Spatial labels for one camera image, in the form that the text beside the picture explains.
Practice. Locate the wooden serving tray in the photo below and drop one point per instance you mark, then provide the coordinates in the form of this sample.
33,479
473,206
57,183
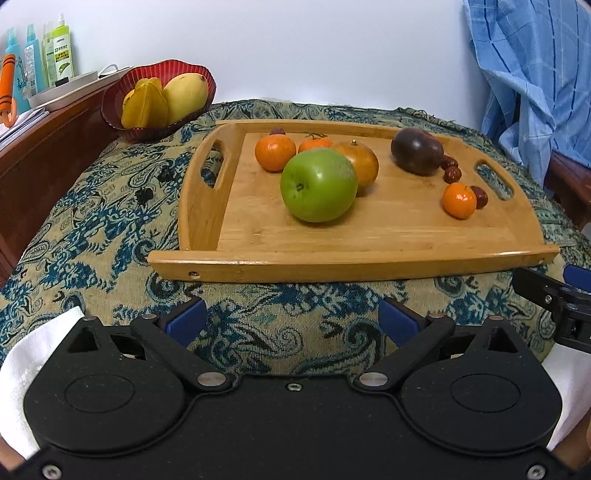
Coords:
369,230

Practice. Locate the stack of papers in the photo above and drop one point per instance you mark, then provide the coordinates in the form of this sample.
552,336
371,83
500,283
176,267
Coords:
18,122

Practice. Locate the tangerine with green leaf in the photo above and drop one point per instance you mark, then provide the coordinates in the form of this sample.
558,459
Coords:
315,145

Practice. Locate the white dish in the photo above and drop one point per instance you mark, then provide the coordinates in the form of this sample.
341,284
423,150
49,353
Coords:
64,90

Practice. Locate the blue patterned blanket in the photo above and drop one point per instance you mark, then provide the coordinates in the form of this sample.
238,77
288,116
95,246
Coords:
92,221

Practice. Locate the small orange tangerine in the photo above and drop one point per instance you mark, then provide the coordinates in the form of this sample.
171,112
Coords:
459,201

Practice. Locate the large orange tangerine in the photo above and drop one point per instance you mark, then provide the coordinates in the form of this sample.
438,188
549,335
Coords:
275,151

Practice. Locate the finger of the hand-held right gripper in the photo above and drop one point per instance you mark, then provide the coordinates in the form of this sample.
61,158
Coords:
549,293

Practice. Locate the green apple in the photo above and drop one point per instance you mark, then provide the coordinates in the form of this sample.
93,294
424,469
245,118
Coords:
318,187

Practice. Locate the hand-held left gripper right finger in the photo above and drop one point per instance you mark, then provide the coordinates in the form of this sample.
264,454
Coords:
398,319

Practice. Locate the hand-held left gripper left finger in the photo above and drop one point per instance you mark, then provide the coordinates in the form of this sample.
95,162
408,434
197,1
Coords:
185,319

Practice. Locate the blue spray bottle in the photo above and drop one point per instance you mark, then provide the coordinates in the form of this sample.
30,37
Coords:
17,78
32,62

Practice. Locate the clear plastic bottle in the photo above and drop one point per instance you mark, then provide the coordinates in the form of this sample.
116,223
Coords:
46,53

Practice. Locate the yellow mango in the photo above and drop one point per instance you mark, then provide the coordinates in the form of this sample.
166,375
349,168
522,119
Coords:
185,97

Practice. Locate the wooden bedside cabinet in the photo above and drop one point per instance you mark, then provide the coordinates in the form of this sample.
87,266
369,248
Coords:
46,157

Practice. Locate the white cloth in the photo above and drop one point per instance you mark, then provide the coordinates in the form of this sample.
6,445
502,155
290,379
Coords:
570,387
32,369

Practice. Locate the green label bottle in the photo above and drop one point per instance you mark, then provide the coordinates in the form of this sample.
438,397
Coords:
62,55

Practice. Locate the red glass bowl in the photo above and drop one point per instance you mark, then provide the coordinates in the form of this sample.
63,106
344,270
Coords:
115,110

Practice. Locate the dark purple passion fruit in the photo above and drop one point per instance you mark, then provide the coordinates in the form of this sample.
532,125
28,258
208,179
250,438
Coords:
416,151

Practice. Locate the yellow starfruit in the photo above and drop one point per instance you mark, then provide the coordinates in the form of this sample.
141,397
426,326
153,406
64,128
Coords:
143,104

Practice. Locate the brownish orange round fruit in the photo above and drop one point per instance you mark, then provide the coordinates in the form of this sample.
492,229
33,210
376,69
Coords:
365,159

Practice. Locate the blue checked shirt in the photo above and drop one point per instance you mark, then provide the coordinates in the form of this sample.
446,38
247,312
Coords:
531,69

